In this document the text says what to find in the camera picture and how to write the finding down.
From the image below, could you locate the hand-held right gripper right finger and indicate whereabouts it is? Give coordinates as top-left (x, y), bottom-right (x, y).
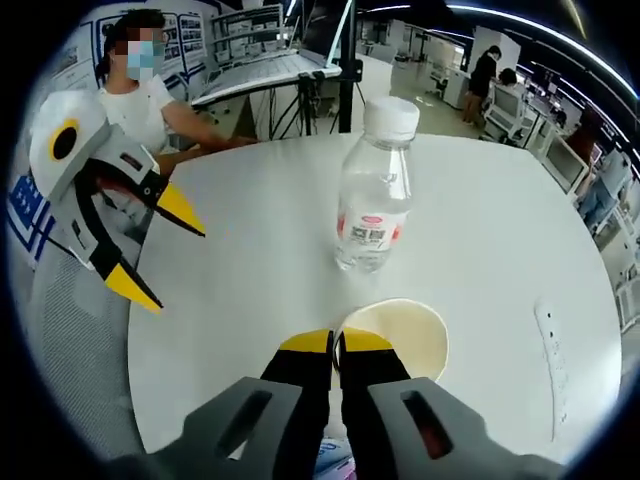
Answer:
top-left (340, 328), bottom-right (562, 480)

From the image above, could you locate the clear plastic water bottle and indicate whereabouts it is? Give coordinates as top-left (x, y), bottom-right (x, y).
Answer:
top-left (333, 96), bottom-right (422, 274)

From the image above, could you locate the blue white wall poster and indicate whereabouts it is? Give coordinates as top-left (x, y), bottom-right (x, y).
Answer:
top-left (49, 7), bottom-right (209, 101)

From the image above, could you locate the shelf rack with bins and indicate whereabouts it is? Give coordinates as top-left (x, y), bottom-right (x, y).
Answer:
top-left (208, 3), bottom-right (291, 69)

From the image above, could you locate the white socket panel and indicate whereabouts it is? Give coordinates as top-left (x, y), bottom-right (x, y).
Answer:
top-left (533, 298), bottom-right (572, 442)

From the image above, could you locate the blue white patterned cloth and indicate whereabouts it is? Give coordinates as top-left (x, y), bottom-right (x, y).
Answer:
top-left (6, 172), bottom-right (54, 262)

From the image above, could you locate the paper cup with green print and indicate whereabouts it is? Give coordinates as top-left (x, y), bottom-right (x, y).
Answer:
top-left (332, 297), bottom-right (450, 384)

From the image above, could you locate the silver laptop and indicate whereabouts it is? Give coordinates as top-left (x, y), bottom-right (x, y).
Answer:
top-left (191, 0), bottom-right (354, 107)

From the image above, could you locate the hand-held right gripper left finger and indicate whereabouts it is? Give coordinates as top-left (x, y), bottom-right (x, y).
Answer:
top-left (148, 327), bottom-right (336, 480)

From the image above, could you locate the white office chair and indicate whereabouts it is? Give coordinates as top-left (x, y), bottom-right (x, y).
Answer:
top-left (542, 134), bottom-right (592, 194)
top-left (482, 87), bottom-right (527, 142)

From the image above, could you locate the white table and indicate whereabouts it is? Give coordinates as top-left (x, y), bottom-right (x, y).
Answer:
top-left (127, 132), bottom-right (624, 464)

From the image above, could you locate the black tripod stand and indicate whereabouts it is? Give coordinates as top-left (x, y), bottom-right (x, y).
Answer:
top-left (259, 57), bottom-right (369, 137)

